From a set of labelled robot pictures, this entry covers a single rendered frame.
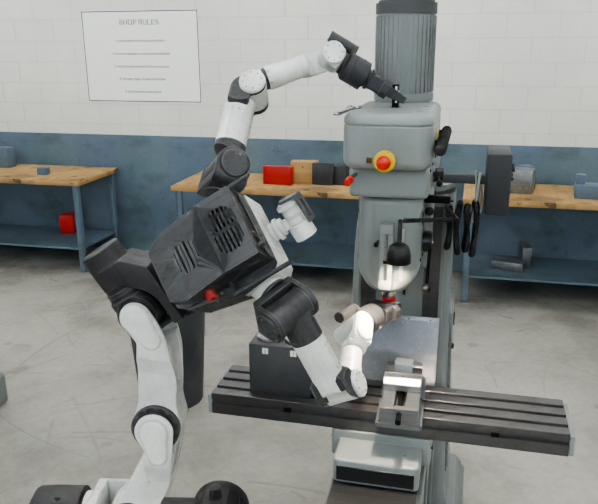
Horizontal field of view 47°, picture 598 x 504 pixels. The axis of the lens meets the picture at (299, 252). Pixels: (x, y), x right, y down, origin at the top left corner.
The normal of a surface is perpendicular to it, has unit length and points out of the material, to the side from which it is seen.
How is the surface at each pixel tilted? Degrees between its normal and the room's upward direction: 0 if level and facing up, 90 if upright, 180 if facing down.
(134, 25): 90
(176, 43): 90
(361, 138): 90
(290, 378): 90
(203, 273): 74
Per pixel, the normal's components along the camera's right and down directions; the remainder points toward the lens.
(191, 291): -0.50, -0.02
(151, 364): -0.11, 0.66
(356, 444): 0.00, -0.96
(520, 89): -0.24, 0.29
